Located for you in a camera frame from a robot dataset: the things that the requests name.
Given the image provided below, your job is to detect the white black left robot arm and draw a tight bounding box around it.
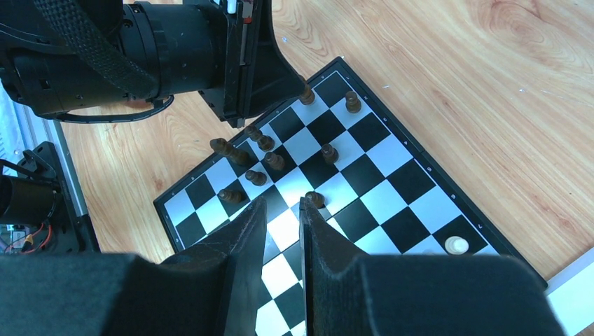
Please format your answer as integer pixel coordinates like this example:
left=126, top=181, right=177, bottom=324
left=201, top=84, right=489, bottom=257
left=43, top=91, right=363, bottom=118
left=1, top=1, right=306, bottom=128

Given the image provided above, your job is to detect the dark brown chess pawn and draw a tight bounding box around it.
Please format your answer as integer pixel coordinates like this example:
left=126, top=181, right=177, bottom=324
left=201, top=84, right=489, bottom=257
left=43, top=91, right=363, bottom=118
left=321, top=143, right=339, bottom=165
left=244, top=125, right=263, bottom=142
left=217, top=188, right=245, bottom=204
left=264, top=152, right=285, bottom=171
left=245, top=169, right=268, bottom=186
left=345, top=90, right=361, bottom=114
left=305, top=191, right=325, bottom=209

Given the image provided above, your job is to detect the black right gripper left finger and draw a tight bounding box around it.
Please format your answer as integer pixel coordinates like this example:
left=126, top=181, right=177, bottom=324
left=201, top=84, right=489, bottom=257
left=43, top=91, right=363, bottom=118
left=1, top=197, right=267, bottom=335

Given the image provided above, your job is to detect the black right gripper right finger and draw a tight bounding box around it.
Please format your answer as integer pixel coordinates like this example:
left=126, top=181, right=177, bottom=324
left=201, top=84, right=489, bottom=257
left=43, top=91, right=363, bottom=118
left=300, top=198, right=564, bottom=335

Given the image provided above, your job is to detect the white chess piece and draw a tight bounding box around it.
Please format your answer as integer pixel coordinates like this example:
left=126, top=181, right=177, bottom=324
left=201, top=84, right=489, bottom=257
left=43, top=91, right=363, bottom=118
left=444, top=236, right=469, bottom=255

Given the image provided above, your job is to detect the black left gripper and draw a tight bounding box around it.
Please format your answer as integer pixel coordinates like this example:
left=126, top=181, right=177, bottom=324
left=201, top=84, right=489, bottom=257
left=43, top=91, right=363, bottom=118
left=199, top=1, right=305, bottom=128

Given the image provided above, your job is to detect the black white chess board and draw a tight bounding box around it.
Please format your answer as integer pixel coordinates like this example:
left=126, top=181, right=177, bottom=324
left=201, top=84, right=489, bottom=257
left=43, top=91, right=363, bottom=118
left=153, top=56, right=548, bottom=336

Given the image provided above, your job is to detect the dark brown chess piece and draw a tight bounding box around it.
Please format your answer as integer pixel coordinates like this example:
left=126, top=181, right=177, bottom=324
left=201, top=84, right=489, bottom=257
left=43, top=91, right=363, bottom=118
left=256, top=135, right=275, bottom=152
left=209, top=138, right=250, bottom=166
left=299, top=76, right=316, bottom=105

